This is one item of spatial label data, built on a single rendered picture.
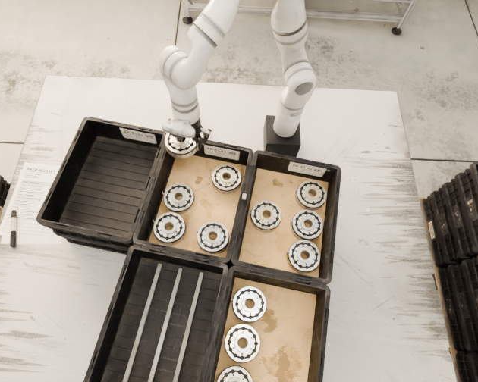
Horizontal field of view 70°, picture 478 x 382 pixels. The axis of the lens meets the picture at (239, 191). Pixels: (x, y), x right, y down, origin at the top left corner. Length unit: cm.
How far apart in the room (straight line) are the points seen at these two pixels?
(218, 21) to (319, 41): 219
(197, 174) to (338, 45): 201
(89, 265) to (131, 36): 201
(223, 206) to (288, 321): 42
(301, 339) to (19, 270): 98
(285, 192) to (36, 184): 95
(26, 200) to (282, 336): 105
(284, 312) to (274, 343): 9
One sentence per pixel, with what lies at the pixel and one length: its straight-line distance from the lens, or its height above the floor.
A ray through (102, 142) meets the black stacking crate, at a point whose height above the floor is 83.
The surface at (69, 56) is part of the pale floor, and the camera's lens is 295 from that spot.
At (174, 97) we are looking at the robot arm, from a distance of 89.
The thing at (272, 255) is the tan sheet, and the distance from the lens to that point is 115.
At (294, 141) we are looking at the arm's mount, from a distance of 137.
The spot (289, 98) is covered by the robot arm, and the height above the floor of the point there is 104.
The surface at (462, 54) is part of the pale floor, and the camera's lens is 337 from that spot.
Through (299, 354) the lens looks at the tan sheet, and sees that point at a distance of 113.
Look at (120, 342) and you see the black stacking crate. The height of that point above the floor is 83.
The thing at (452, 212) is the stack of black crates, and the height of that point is 38.
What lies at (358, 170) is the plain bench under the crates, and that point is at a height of 70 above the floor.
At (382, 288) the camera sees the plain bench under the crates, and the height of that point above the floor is 70.
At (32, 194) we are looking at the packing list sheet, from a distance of 152.
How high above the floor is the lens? 194
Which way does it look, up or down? 66 degrees down
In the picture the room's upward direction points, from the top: 6 degrees clockwise
